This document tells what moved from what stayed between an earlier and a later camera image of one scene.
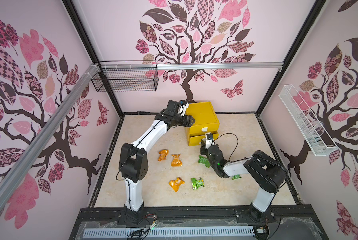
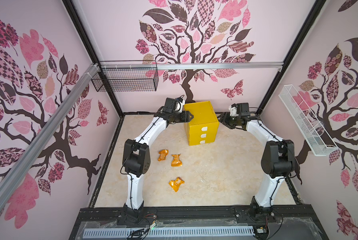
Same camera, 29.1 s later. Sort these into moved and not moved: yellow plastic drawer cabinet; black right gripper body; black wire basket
Moved: black right gripper body
Not moved: yellow plastic drawer cabinet; black wire basket
